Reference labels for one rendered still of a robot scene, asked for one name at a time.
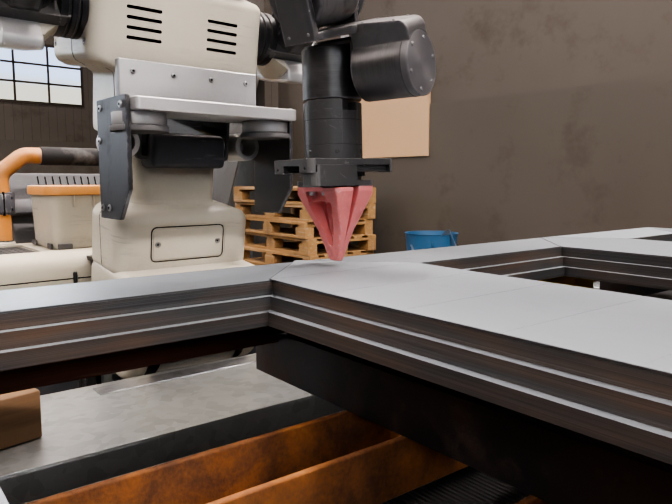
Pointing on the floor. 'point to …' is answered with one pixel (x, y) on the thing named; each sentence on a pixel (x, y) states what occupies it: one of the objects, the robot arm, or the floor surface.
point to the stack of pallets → (301, 232)
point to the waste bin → (430, 239)
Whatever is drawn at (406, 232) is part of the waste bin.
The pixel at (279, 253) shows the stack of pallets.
